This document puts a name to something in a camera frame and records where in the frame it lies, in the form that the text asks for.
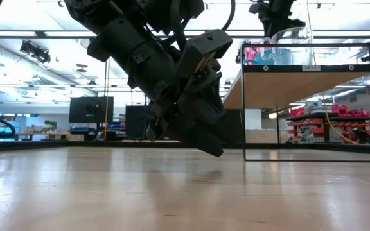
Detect black computer monitor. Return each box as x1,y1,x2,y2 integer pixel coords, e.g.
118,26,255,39
68,96,115,124

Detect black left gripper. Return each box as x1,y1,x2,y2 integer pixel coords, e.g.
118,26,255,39
145,60,227,157

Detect clear plastic cup with handle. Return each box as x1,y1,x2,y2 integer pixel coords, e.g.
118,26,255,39
270,26,315,66

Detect dark standing panel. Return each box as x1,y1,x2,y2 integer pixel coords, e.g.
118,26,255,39
125,105,155,141

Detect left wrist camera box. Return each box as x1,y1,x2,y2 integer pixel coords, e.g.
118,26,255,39
177,29,234,80

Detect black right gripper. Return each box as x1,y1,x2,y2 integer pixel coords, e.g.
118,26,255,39
248,0,306,39

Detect wooden shelf with black frame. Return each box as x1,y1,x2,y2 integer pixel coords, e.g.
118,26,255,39
222,42,370,163

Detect black ceiling rail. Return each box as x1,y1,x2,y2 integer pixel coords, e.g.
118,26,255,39
0,29,370,40

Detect small green potted plant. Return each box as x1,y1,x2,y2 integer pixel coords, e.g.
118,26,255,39
44,119,58,133

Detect blue plastic cup with handle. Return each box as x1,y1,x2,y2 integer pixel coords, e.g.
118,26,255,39
252,47,281,66

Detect rack with red bins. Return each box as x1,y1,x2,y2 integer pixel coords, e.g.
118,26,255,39
285,102,370,144

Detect black ceiling track spotlights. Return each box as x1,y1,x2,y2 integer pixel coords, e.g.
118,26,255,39
19,40,51,64

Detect curved yellow cable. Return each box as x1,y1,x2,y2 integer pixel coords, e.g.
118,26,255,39
306,0,359,145

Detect thin yellow hanging cable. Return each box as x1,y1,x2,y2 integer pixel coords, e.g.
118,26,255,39
103,60,110,141

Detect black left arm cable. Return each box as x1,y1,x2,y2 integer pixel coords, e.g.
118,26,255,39
220,0,237,31

